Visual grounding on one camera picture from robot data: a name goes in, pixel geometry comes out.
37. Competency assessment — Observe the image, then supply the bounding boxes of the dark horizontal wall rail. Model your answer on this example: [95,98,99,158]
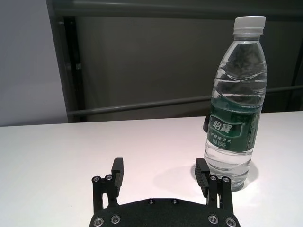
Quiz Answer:
[67,85,303,116]

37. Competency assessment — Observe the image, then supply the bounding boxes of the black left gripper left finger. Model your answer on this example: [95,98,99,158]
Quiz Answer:
[91,157,125,210]

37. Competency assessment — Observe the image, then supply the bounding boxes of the clear water bottle green label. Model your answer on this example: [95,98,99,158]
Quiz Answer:
[204,15,268,192]

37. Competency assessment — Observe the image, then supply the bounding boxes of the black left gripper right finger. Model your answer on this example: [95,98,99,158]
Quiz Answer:
[194,158,235,210]

